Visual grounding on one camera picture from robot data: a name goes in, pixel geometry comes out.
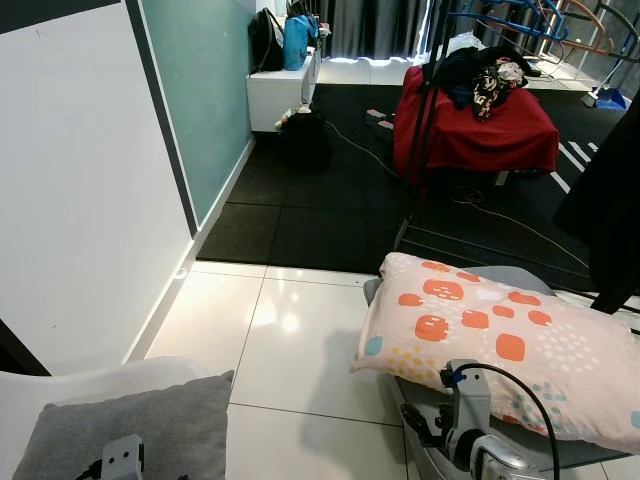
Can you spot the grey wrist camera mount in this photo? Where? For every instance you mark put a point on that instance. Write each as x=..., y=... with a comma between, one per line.
x=468, y=410
x=122, y=460

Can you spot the grey square cushion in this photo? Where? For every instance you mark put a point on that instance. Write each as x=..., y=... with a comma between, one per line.
x=150, y=430

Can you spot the blue bag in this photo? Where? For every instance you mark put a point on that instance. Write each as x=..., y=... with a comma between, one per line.
x=300, y=42

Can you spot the floral patterned garment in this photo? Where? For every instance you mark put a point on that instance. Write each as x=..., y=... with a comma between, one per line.
x=495, y=85

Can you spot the black hanging garment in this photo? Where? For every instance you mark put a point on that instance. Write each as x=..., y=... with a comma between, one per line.
x=610, y=220

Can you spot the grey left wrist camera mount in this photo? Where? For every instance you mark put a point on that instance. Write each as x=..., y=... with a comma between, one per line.
x=122, y=460

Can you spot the white crumpled garment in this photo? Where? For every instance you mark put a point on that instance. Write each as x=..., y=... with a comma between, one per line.
x=465, y=43

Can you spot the black backpack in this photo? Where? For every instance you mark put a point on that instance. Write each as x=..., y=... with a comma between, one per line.
x=265, y=40

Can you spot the dark crumpled garment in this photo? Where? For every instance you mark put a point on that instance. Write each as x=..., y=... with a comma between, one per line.
x=460, y=75

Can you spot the black duffel bag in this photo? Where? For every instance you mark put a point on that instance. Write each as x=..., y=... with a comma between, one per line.
x=305, y=140

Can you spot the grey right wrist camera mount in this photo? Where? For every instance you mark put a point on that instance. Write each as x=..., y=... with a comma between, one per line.
x=468, y=410

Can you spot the black metal clothes rack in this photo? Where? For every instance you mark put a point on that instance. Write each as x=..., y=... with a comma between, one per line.
x=432, y=80

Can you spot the teal wall panel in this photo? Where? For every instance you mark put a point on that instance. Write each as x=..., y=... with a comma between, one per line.
x=200, y=100

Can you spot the dark grey curtain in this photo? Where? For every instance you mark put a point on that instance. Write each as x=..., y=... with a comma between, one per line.
x=370, y=25

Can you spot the pink pillow with orange spots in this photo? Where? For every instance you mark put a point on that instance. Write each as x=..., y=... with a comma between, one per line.
x=480, y=330

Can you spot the white low cabinet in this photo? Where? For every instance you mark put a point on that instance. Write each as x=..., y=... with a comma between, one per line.
x=275, y=100

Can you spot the red cloth covered table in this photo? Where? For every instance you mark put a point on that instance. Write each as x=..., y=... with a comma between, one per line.
x=480, y=130

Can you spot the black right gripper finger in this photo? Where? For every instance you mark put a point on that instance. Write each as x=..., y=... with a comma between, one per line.
x=418, y=422

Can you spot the black wall trim strip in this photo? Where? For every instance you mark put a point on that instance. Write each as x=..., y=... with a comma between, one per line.
x=160, y=110

